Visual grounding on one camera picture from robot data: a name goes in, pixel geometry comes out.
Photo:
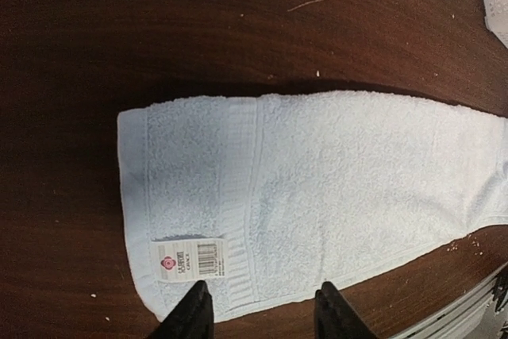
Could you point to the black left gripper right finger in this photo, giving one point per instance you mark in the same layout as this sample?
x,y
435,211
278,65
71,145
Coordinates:
x,y
334,318

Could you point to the front aluminium rail panel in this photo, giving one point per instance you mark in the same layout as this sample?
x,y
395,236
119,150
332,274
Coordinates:
x,y
479,313

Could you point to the light blue towel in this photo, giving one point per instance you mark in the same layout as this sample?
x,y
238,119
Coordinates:
x,y
266,198

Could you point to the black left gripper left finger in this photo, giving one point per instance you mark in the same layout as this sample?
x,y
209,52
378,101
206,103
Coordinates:
x,y
192,318

